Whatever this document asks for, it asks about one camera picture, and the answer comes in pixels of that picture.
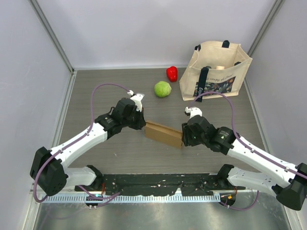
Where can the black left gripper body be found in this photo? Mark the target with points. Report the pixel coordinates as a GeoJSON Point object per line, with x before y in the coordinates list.
{"type": "Point", "coordinates": [135, 120]}

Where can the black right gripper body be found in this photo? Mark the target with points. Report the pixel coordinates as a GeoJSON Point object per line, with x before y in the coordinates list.
{"type": "Point", "coordinates": [190, 138]}

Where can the brown cardboard box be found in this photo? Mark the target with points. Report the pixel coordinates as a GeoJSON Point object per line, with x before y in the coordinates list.
{"type": "Point", "coordinates": [163, 134]}

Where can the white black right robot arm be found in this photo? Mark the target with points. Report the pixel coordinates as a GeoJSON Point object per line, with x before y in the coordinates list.
{"type": "Point", "coordinates": [259, 165]}

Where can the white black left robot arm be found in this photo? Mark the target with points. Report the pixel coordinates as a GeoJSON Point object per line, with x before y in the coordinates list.
{"type": "Point", "coordinates": [51, 169]}

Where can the green cabbage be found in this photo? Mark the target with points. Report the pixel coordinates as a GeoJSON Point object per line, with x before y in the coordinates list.
{"type": "Point", "coordinates": [162, 89]}

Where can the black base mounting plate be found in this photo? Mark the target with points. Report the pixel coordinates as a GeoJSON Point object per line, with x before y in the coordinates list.
{"type": "Point", "coordinates": [190, 184]}

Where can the red bell pepper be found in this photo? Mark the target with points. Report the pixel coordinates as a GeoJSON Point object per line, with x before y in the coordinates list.
{"type": "Point", "coordinates": [172, 73]}

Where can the beige canvas tote bag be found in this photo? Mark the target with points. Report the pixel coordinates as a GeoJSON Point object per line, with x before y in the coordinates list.
{"type": "Point", "coordinates": [215, 66]}

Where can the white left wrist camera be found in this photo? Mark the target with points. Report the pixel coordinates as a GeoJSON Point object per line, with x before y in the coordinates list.
{"type": "Point", "coordinates": [137, 98]}

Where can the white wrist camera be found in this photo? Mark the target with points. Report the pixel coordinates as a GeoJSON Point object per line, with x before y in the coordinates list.
{"type": "Point", "coordinates": [137, 98]}
{"type": "Point", "coordinates": [192, 111]}

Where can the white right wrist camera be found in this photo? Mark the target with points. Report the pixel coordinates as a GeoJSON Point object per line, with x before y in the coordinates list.
{"type": "Point", "coordinates": [192, 111]}

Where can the white slotted cable duct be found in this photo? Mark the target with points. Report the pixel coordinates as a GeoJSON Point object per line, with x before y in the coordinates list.
{"type": "Point", "coordinates": [176, 198]}

